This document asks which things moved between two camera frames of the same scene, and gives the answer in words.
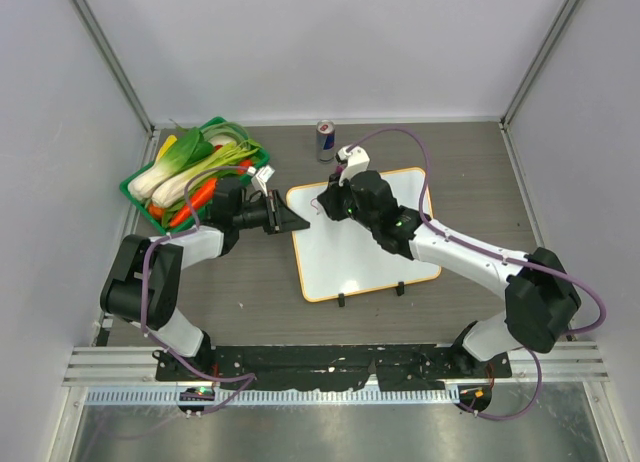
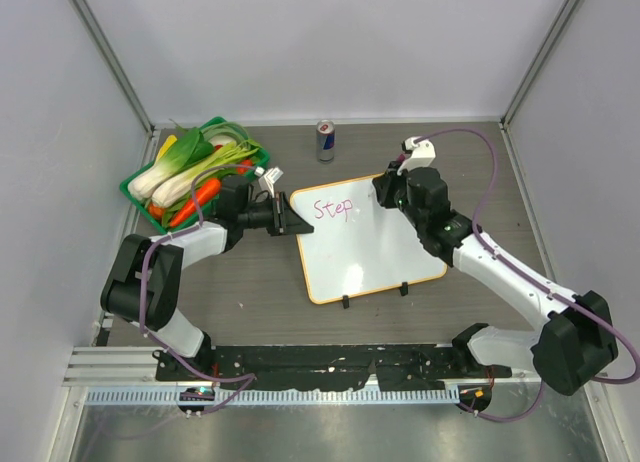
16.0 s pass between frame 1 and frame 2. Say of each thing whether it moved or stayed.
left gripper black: stayed
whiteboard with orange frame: stayed
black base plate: stayed
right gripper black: moved
